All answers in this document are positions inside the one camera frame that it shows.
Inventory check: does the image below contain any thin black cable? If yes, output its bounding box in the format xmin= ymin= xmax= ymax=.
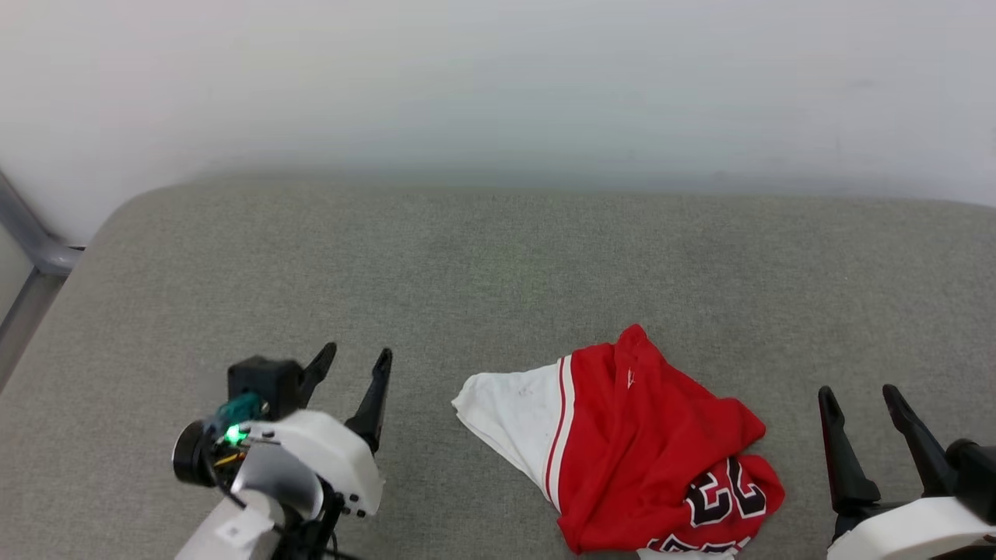
xmin=311 ymin=498 xmax=366 ymax=560

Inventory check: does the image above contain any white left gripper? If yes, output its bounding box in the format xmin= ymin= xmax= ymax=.
xmin=240 ymin=342 xmax=393 ymax=519

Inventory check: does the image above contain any red white basketball jersey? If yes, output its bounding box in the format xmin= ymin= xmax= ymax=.
xmin=451 ymin=324 xmax=787 ymax=560

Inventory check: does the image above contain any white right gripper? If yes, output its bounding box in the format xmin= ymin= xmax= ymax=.
xmin=818 ymin=384 xmax=996 ymax=560

